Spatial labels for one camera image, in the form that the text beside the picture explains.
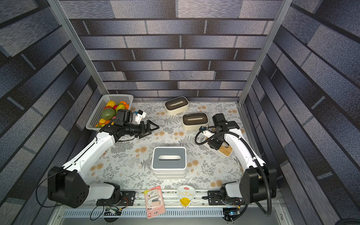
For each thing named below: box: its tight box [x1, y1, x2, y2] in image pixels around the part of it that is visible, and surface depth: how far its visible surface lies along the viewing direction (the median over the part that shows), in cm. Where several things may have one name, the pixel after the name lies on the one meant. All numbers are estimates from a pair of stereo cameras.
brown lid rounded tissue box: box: [181, 112, 210, 131], surface depth 103 cm
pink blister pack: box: [143, 185, 166, 219], surface depth 73 cm
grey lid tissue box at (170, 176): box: [153, 173, 187, 180], surface depth 77 cm
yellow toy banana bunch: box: [98, 118, 115, 128], surface depth 103 cm
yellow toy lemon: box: [105, 100, 116, 108], surface depth 113 cm
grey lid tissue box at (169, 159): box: [151, 146, 188, 173], surface depth 71 cm
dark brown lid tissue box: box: [164, 96, 189, 115], surface depth 115 cm
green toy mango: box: [101, 107, 117, 121], surface depth 103 cm
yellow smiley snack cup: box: [176, 185, 196, 209], surface depth 68 cm
